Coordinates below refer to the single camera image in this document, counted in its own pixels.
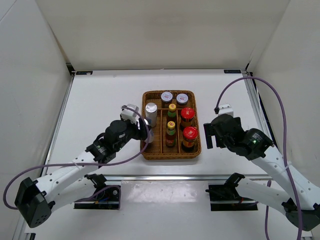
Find red-lid sauce jar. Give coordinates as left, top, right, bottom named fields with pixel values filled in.
left=180, top=107, right=195, bottom=130
left=181, top=126, right=198, bottom=152

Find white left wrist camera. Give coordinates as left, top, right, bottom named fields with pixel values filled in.
left=120, top=103, right=139, bottom=125

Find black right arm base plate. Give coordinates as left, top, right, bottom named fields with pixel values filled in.
left=205, top=184, right=258, bottom=212

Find brown wicker basket tray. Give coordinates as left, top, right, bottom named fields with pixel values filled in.
left=141, top=90, right=202, bottom=160

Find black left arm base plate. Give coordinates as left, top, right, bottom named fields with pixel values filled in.
left=73, top=185, right=122, bottom=210

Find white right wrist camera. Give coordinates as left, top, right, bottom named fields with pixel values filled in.
left=214, top=103, right=234, bottom=117

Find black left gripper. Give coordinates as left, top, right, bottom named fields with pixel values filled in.
left=113, top=113, right=151, bottom=152

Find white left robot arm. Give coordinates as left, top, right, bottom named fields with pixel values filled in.
left=14, top=118, right=151, bottom=228

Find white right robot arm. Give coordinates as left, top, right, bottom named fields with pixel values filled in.
left=203, top=114, right=320, bottom=232

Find green-label sauce bottle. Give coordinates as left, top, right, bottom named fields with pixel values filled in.
left=166, top=103, right=177, bottom=123
left=165, top=121, right=177, bottom=147

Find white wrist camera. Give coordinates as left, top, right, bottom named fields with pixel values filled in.
left=120, top=103, right=139, bottom=125
left=214, top=103, right=234, bottom=117

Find silver-lid salt shaker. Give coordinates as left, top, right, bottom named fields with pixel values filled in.
left=145, top=102, right=158, bottom=128
left=144, top=119, right=155, bottom=144

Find white-lid spice jar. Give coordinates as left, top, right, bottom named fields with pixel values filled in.
left=160, top=91, right=173, bottom=109
left=176, top=93, right=189, bottom=109

